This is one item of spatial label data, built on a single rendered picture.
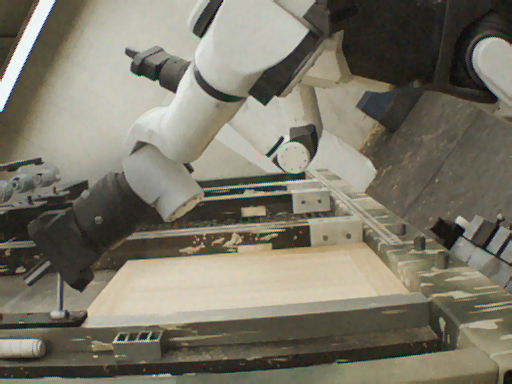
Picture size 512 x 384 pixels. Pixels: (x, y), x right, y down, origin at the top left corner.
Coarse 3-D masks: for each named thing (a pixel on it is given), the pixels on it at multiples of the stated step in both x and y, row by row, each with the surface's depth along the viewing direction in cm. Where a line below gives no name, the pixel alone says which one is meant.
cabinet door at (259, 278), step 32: (192, 256) 126; (224, 256) 124; (256, 256) 121; (288, 256) 120; (320, 256) 118; (352, 256) 114; (128, 288) 105; (160, 288) 104; (192, 288) 103; (224, 288) 101; (256, 288) 99; (288, 288) 98; (320, 288) 96; (352, 288) 94; (384, 288) 91
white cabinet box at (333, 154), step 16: (256, 112) 491; (272, 112) 490; (224, 128) 499; (240, 144) 503; (320, 144) 494; (336, 144) 493; (256, 160) 506; (320, 160) 499; (336, 160) 497; (352, 160) 495; (368, 160) 547; (352, 176) 500; (368, 176) 498
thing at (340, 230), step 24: (144, 240) 127; (168, 240) 127; (192, 240) 127; (216, 240) 126; (240, 240) 126; (264, 240) 126; (288, 240) 126; (312, 240) 126; (336, 240) 126; (360, 240) 125; (0, 264) 129; (24, 264) 129; (96, 264) 128; (120, 264) 128
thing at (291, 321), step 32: (96, 320) 82; (128, 320) 81; (160, 320) 80; (192, 320) 79; (224, 320) 78; (256, 320) 78; (288, 320) 78; (320, 320) 78; (352, 320) 78; (384, 320) 78; (416, 320) 78
